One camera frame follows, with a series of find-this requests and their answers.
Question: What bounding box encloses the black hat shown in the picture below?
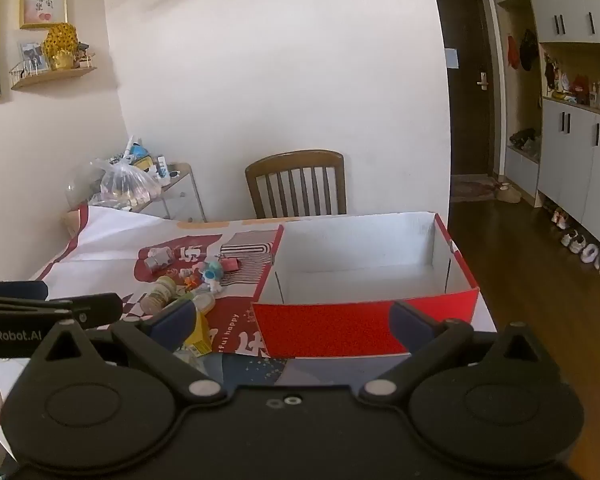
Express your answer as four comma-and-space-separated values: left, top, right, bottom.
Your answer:
519, 29, 539, 72

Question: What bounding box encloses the clear plastic bag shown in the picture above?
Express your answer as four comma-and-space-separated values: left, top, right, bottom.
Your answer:
87, 157, 164, 211

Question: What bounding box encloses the small white drawer cabinet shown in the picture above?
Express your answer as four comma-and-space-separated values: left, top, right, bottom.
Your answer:
145, 162, 207, 223

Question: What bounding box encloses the red cardboard box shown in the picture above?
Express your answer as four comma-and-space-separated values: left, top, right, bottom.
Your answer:
251, 211, 481, 359

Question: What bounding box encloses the cluster of small ornaments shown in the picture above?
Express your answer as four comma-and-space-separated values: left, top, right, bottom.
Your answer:
542, 52, 600, 117

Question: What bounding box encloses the blue yellow plush toy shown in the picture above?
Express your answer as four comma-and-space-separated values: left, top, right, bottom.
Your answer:
130, 144, 156, 168

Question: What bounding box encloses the small photo card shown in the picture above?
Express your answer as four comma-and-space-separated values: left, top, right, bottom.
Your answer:
20, 40, 50, 74

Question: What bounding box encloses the small gold framed picture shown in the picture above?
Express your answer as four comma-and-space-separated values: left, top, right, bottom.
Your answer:
20, 0, 69, 30

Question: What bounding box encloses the white glue stick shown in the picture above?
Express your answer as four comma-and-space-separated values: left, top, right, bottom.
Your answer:
177, 292, 216, 314

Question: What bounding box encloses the dark brown door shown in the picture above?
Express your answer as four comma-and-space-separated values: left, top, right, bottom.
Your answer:
431, 0, 502, 177

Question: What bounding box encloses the red hat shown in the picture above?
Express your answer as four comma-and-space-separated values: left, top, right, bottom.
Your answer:
506, 34, 522, 71

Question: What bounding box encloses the golden tree ornament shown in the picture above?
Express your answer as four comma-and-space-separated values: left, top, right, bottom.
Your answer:
42, 22, 80, 71

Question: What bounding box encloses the white hallway cabinet unit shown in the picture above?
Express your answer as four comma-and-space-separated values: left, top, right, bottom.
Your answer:
485, 0, 600, 263

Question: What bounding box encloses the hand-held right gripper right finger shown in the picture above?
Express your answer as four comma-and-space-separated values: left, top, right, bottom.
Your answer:
358, 300, 563, 404

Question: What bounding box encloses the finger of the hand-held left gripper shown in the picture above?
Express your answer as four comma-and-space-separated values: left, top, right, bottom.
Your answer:
0, 293, 124, 326
0, 281, 49, 302

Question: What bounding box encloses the low white shoe cabinet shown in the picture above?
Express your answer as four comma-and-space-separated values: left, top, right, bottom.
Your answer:
502, 144, 541, 202

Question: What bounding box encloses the yellow small box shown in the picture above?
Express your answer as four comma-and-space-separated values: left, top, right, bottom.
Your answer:
182, 310, 214, 356

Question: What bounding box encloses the blue white toy figure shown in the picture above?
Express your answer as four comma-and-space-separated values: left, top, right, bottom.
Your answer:
200, 267, 225, 294

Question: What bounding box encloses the wooden wall shelf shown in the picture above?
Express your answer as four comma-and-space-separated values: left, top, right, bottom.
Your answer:
10, 52, 98, 91

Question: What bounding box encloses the pink round roll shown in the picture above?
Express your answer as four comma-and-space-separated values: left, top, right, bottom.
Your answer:
142, 292, 174, 316

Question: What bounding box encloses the patterned door mat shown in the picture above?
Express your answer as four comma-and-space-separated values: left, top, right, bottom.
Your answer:
450, 175, 501, 205

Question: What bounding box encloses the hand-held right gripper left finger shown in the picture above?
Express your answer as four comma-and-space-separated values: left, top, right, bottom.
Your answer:
27, 299, 227, 404

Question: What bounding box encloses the dark green bag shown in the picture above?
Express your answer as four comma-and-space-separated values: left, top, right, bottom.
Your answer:
509, 129, 540, 154

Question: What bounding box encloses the brown wooden chair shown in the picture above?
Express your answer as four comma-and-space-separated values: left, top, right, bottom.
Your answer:
245, 150, 347, 220

